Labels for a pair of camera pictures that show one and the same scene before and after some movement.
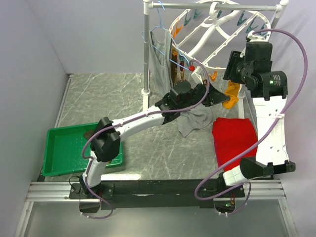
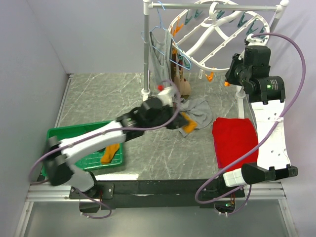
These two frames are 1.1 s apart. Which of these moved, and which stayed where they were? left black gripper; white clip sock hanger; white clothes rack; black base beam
Moved: left black gripper
Stayed: black base beam; white clothes rack; white clip sock hanger
